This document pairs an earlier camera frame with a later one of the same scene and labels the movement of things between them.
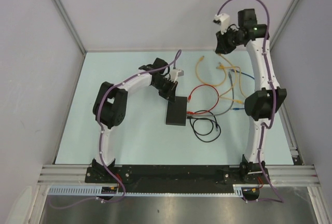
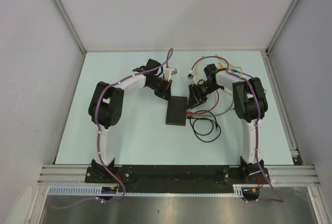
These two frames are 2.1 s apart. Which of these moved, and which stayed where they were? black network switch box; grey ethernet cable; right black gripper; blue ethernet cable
Moved: right black gripper
Stayed: black network switch box; blue ethernet cable; grey ethernet cable
